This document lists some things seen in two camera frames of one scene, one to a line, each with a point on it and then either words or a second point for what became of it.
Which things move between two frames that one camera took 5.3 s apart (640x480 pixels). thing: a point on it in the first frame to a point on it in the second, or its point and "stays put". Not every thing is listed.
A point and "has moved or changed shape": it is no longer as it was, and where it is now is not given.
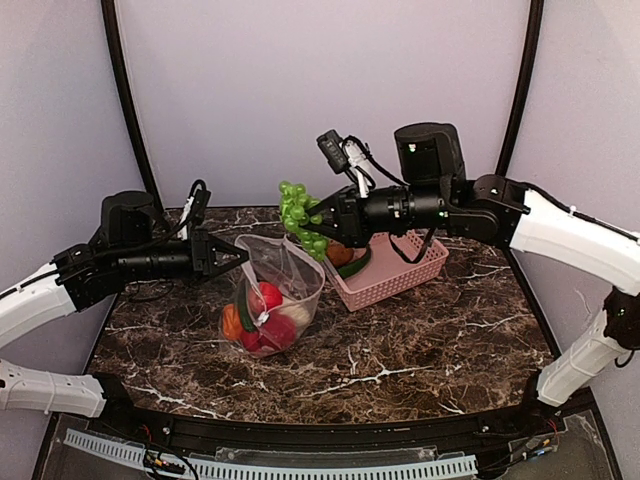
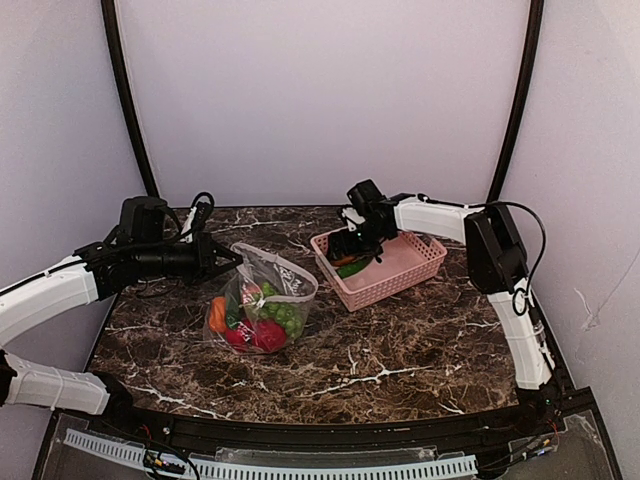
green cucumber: [356, 266] stays put
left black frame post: [111, 26] stays put
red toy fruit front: [271, 295] to [248, 290]
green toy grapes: [297, 211] to [271, 305]
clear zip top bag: [276, 298] has moved or changed shape
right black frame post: [535, 28] stays put
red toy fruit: [278, 332] stays put
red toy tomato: [250, 340] to [235, 338]
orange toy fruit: [232, 326] to [218, 315]
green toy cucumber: [244, 309] to [232, 311]
